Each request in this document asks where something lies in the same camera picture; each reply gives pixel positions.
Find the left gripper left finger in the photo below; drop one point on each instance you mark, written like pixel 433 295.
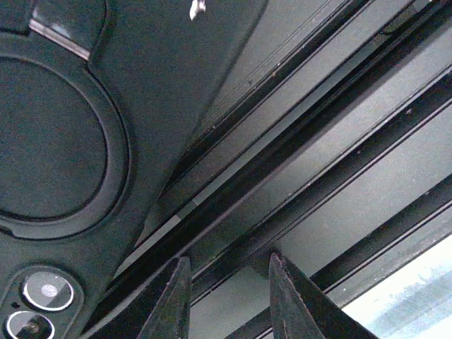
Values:
pixel 171 316

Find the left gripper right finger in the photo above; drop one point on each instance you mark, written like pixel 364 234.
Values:
pixel 299 309

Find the black phone case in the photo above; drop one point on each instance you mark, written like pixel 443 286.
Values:
pixel 99 100

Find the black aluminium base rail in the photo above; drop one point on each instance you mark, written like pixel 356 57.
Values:
pixel 329 144

